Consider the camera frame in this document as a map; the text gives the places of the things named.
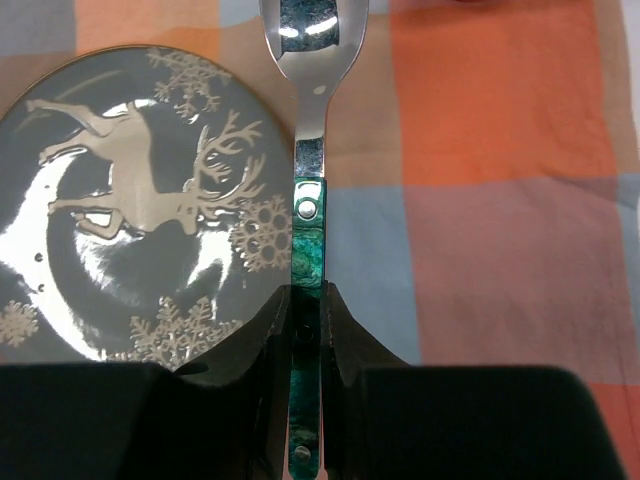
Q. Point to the green handled spoon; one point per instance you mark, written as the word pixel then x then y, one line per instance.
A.
pixel 314 45

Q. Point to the grey reindeer plate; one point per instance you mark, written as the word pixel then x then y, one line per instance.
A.
pixel 145 209

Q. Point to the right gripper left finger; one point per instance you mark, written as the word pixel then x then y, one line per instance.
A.
pixel 237 397

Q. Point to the checkered orange blue cloth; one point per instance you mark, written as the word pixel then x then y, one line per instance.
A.
pixel 482 183

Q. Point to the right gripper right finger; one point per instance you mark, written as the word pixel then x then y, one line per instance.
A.
pixel 365 403

